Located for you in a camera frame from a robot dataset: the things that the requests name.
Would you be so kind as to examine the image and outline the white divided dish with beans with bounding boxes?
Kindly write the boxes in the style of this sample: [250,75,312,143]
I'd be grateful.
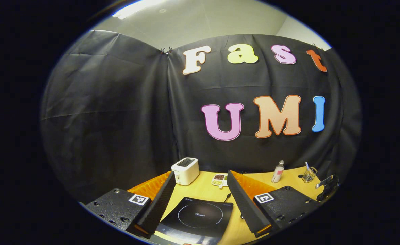
[211,174,228,188]

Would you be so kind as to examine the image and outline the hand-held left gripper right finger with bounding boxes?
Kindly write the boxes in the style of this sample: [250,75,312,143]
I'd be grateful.
[227,170,323,238]

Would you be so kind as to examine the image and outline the black induction cooktop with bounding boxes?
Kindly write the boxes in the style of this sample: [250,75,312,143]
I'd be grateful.
[154,197,234,245]

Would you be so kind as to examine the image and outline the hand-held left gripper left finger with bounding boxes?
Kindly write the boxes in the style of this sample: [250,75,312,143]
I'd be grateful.
[84,171,177,239]

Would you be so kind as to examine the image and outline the white toaster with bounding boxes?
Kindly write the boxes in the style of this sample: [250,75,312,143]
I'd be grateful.
[171,157,200,186]

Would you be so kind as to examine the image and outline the small wire mesh basket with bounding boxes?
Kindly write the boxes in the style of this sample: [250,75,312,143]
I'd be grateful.
[302,167,318,183]

